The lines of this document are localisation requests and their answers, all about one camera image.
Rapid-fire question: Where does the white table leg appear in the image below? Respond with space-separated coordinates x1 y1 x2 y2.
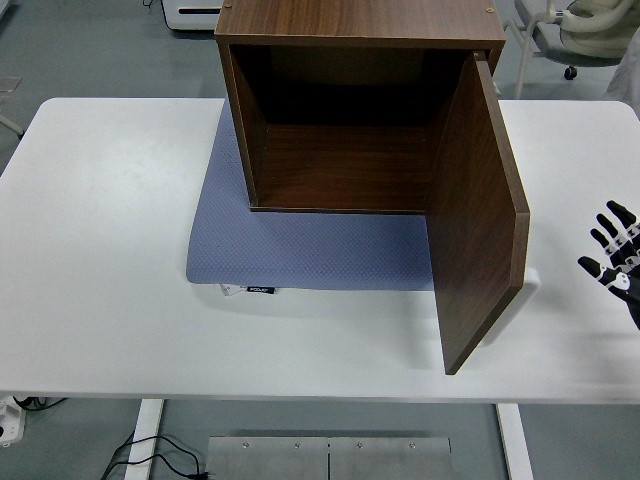
119 398 165 480
495 402 534 480

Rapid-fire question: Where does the white office chair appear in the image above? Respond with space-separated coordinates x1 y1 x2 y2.
502 0 640 99

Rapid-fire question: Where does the white power strip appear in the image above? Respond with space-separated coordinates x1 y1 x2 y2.
0 396 25 448

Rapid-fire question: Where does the blue mesh cushion mat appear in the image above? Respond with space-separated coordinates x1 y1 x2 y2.
184 102 436 292

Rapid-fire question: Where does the brown wooden cabinet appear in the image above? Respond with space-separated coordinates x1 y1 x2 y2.
213 0 506 215

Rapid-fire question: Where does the white stand leg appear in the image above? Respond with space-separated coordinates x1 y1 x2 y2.
0 94 26 140

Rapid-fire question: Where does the white appliance with slot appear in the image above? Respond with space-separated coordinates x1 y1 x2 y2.
160 0 224 32

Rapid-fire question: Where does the black floor cable with plug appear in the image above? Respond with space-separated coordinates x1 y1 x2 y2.
99 433 217 480

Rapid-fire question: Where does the brown wooden cabinet door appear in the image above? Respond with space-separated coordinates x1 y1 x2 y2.
423 49 531 376

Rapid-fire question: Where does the black cable at power strip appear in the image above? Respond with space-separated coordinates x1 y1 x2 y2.
12 395 69 412

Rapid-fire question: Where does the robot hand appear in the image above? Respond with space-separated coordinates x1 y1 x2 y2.
577 199 640 330

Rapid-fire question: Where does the cream ribbed hose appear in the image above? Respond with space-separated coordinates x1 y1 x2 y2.
558 0 637 57

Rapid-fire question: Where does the grey metal plate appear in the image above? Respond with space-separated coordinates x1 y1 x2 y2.
205 436 453 480

